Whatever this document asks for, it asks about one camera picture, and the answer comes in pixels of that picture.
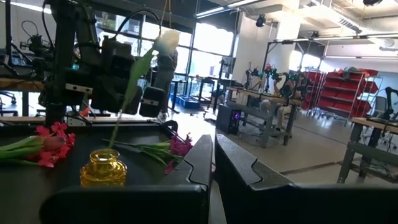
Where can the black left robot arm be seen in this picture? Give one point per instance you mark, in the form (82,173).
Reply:
(60,62)

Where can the red bin rack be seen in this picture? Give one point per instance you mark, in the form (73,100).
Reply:
(312,87)
(339,93)

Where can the wooden worktable grey legs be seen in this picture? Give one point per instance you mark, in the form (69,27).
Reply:
(373,154)
(264,97)

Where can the yellow glass vase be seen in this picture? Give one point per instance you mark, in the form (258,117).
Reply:
(104,174)

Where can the black ceiling spotlight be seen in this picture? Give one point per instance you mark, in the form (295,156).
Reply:
(260,21)

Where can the ceiling light strip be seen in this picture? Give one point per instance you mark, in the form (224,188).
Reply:
(214,11)

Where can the wooden workbench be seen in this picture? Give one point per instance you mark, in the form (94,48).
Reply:
(18,84)

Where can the person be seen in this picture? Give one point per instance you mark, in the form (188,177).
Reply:
(166,77)

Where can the white tulip flower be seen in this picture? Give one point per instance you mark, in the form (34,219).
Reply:
(168,42)

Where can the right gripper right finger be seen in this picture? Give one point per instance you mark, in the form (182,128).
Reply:
(280,205)

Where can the blue floor bin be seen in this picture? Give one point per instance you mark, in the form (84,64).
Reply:
(188,102)

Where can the black computer tower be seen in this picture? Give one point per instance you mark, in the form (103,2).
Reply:
(227,119)

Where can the red flower bunch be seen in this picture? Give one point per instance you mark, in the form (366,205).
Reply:
(46,158)

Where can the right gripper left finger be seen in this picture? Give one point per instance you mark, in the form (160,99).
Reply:
(140,205)

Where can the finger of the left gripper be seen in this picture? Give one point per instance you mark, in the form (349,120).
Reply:
(137,101)
(152,109)

